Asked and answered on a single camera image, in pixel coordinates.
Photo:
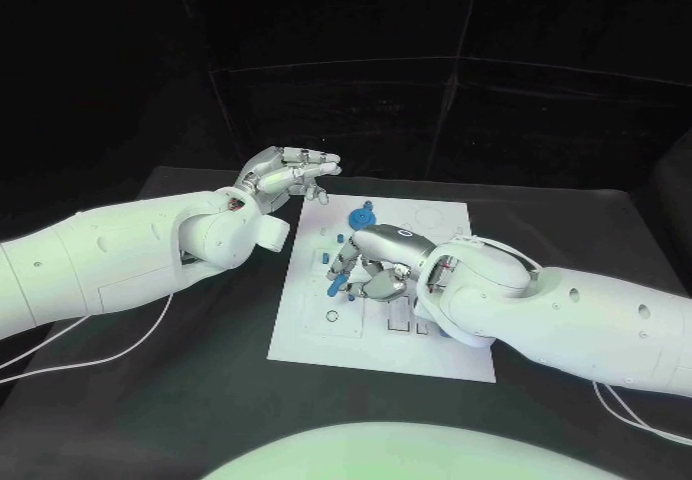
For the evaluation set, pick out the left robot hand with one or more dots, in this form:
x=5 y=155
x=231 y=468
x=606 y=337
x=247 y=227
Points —
x=273 y=180

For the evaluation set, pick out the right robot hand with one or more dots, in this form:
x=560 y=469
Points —
x=394 y=243

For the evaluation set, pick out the blue gear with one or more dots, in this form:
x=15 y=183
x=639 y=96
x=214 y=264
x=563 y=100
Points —
x=361 y=218

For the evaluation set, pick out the blue long cylinder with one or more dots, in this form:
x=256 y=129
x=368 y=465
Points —
x=335 y=287

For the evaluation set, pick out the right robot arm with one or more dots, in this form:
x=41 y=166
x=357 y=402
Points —
x=567 y=318

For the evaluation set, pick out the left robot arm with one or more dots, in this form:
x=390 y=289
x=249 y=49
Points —
x=119 y=255

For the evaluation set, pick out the white task board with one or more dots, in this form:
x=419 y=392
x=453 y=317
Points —
x=325 y=345

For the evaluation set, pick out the blue rectangular block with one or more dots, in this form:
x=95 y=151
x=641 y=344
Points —
x=445 y=333

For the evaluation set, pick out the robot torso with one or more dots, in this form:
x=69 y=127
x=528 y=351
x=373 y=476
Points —
x=412 y=453

